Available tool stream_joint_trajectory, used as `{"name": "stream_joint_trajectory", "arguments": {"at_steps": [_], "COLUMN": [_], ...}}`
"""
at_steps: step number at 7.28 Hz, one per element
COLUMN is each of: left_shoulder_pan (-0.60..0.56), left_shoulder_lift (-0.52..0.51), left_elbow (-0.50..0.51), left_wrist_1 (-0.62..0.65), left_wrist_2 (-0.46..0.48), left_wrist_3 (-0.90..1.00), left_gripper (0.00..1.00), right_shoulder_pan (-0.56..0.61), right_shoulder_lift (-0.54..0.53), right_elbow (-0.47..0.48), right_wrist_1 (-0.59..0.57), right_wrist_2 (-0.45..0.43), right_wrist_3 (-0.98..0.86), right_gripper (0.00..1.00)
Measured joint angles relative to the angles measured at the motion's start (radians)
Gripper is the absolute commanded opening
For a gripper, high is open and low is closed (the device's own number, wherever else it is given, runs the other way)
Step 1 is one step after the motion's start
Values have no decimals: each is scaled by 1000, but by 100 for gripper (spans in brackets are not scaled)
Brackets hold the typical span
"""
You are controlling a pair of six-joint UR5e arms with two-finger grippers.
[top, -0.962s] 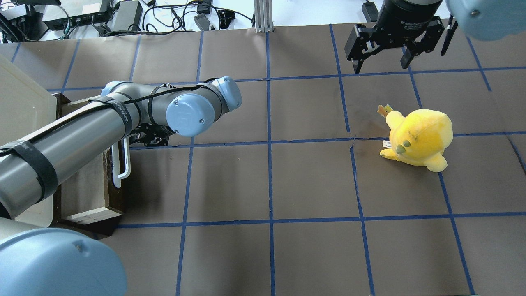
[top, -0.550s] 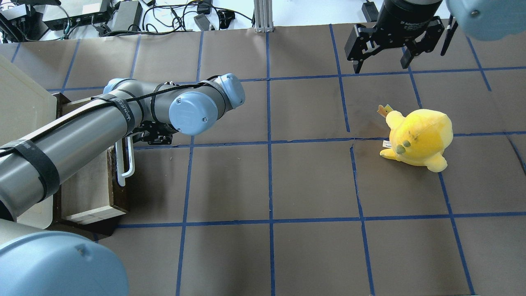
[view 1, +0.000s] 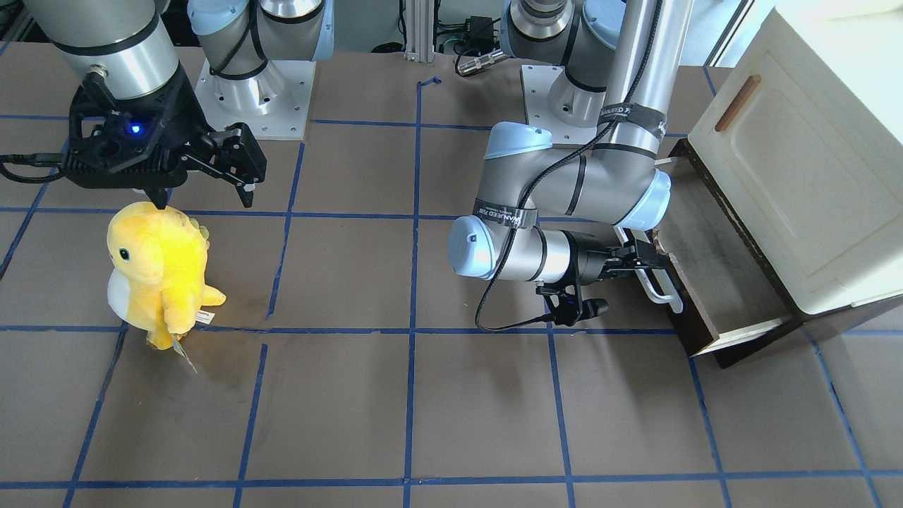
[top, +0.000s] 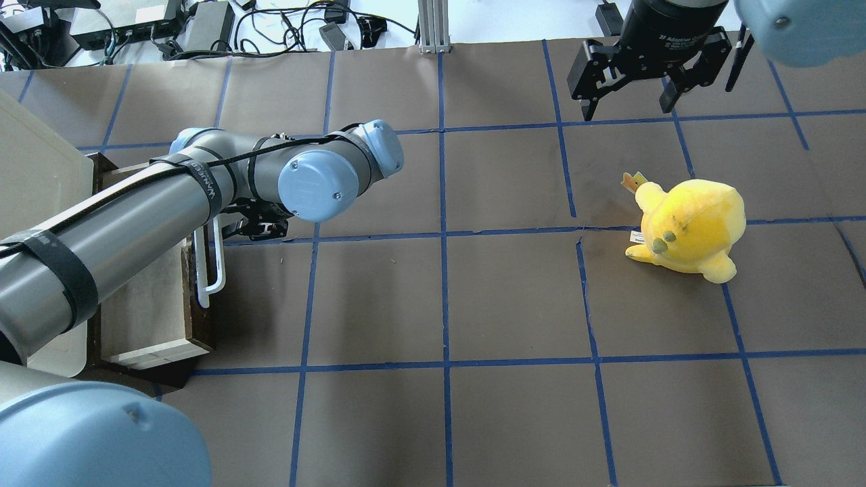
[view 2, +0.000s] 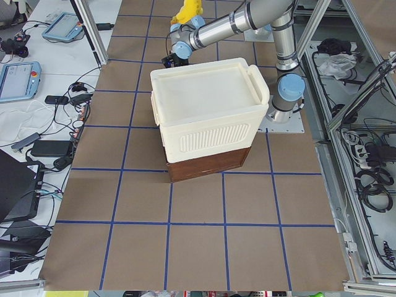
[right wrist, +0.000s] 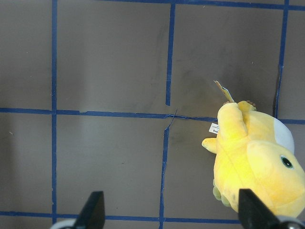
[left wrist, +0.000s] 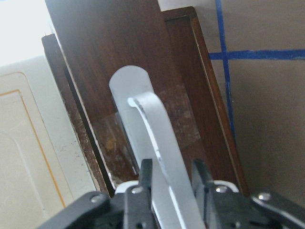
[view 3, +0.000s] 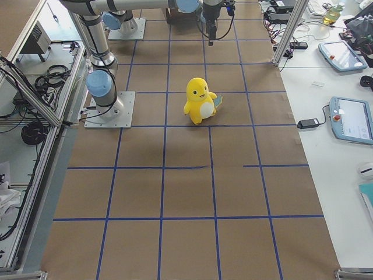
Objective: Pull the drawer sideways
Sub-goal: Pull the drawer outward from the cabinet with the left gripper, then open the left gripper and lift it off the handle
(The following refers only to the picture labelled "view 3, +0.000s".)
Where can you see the yellow plush penguin toy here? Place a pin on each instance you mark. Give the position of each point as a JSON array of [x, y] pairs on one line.
[[201, 103]]

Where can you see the yellow liquid plastic bottle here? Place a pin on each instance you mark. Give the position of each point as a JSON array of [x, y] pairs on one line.
[[332, 14]]

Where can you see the far blue teach pendant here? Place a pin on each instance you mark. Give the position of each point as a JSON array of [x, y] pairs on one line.
[[341, 56]]

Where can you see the blue teach pendant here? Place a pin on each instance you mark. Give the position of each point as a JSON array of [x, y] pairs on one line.
[[351, 120], [341, 56]]

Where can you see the black power adapter brick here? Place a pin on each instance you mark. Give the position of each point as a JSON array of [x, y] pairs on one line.
[[308, 123]]

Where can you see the black bag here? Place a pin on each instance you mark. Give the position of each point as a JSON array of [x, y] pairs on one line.
[[361, 26]]

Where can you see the near blue teach pendant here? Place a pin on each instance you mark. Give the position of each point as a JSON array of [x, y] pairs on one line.
[[351, 120]]

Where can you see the grey control box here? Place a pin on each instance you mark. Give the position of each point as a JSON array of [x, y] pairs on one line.
[[38, 43]]

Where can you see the brown paper grid mat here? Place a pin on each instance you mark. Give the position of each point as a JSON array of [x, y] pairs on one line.
[[229, 198]]

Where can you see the teal notebook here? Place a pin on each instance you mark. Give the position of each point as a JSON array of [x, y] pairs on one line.
[[366, 193]]

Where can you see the aluminium frame post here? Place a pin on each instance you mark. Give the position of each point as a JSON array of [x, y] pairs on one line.
[[293, 22]]

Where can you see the aluminium side frame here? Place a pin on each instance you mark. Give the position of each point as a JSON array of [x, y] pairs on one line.
[[34, 97]]

